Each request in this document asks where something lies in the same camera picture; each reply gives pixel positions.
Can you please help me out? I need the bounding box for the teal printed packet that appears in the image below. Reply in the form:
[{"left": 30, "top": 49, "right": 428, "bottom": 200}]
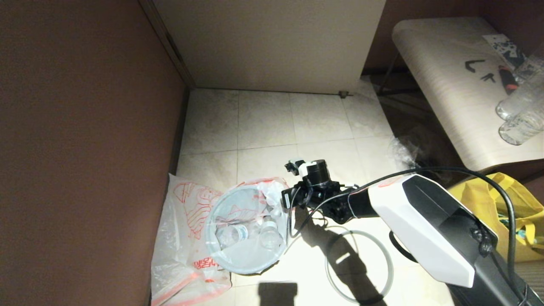
[{"left": 499, "top": 216, "right": 544, "bottom": 247}]

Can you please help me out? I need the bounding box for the red-printed bag holding bottles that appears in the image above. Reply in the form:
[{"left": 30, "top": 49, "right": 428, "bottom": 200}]
[{"left": 204, "top": 177, "right": 294, "bottom": 275}]

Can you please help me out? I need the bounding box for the red and black tool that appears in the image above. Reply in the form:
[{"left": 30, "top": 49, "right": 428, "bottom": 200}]
[{"left": 498, "top": 65, "right": 520, "bottom": 95}]

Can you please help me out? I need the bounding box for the clear crushed plastic bottle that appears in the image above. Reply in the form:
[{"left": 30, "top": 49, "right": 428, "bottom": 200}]
[{"left": 216, "top": 224, "right": 249, "bottom": 249}]

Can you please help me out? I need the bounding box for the grey bin rim ring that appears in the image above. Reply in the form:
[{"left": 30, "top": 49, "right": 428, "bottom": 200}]
[{"left": 325, "top": 229, "right": 394, "bottom": 305}]

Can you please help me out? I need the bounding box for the white cabinet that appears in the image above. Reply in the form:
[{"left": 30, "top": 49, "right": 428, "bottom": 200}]
[{"left": 152, "top": 0, "right": 388, "bottom": 99}]

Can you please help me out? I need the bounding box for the black and white wrist camera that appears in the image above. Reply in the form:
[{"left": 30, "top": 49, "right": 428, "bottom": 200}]
[{"left": 284, "top": 159, "right": 313, "bottom": 177}]

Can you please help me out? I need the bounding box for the clear plastic water bottle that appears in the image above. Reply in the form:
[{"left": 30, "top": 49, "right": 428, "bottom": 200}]
[
  {"left": 496, "top": 46, "right": 544, "bottom": 121},
  {"left": 499, "top": 108, "right": 544, "bottom": 146}
]

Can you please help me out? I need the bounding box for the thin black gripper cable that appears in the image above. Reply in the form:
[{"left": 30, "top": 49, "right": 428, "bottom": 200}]
[{"left": 288, "top": 187, "right": 354, "bottom": 239}]

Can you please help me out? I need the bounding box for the blue printed paper sheet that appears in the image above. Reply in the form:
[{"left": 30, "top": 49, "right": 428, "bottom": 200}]
[{"left": 482, "top": 33, "right": 532, "bottom": 71}]

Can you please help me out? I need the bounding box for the crumpled clear plastic wrap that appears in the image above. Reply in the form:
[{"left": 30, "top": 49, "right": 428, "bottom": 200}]
[{"left": 388, "top": 136, "right": 428, "bottom": 170}]

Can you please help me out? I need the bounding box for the yellow fabric tote bag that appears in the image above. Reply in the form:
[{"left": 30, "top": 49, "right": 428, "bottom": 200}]
[{"left": 446, "top": 172, "right": 544, "bottom": 262}]

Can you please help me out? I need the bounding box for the white wood-grain table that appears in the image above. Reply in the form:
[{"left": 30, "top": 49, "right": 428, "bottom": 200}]
[{"left": 377, "top": 17, "right": 544, "bottom": 172}]

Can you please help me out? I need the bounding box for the flat red-printed plastic bag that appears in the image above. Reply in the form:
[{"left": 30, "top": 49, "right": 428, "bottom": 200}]
[{"left": 150, "top": 173, "right": 232, "bottom": 306}]

